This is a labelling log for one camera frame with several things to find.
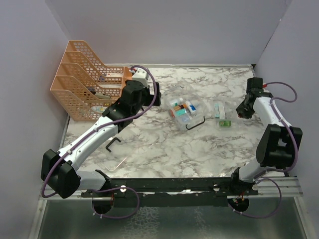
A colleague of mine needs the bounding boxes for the orange plastic file organizer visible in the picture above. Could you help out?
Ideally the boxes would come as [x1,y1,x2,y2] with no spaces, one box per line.
[50,40,132,121]

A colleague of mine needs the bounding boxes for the stapler in organizer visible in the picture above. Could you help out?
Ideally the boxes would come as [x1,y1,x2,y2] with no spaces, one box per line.
[90,91,111,100]

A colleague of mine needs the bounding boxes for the tube package in organizer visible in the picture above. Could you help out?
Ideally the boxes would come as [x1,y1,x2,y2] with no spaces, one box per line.
[91,106,107,113]

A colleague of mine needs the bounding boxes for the small green box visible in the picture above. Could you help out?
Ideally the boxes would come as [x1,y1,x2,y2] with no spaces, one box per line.
[219,120,231,128]

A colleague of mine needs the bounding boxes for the brown syrup bottle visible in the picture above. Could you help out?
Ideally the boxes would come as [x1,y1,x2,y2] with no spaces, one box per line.
[173,104,185,112]

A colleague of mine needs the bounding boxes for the blue white tube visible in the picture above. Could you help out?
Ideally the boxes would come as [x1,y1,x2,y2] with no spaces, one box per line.
[185,100,197,115]

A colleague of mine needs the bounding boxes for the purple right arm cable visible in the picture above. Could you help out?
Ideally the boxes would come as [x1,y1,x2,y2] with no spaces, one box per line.
[233,81,300,219]

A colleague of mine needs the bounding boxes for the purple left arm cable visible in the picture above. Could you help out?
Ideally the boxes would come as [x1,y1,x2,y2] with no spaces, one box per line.
[41,65,160,220]

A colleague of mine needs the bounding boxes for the clear compartment tray insert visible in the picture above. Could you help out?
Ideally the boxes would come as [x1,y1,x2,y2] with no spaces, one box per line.
[212,98,239,130]

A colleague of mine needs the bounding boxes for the clear medicine kit box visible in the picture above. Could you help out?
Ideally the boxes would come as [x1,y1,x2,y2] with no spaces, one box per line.
[162,83,208,131]

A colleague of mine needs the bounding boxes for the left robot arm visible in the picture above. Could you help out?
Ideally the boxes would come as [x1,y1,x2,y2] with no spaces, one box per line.
[40,80,161,199]

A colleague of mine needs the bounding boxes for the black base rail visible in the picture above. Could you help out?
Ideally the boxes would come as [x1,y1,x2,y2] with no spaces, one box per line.
[81,176,258,208]

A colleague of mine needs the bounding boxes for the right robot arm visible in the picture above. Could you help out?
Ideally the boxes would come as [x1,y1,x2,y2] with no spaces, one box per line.
[229,77,303,195]

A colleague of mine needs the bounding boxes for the red white box in organizer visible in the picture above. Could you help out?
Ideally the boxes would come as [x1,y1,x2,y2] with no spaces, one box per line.
[106,73,123,77]

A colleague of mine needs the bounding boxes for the white plastic bottle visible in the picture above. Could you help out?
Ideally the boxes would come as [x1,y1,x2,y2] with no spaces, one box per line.
[169,98,183,107]

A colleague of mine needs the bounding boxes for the teal bandage packet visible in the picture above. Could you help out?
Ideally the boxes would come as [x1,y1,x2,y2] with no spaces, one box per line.
[175,109,187,117]

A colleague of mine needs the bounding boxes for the clear teal pad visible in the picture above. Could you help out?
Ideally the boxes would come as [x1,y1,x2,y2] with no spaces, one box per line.
[214,103,226,120]

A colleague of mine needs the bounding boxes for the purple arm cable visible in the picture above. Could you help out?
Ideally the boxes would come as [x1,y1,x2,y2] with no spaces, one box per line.
[41,65,160,220]
[233,81,300,219]

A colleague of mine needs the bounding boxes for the blue white gauze packet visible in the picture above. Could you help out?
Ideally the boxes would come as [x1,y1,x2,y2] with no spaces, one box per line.
[178,114,192,128]

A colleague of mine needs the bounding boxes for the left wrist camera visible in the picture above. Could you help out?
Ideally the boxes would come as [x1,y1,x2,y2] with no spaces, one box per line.
[130,68,149,87]

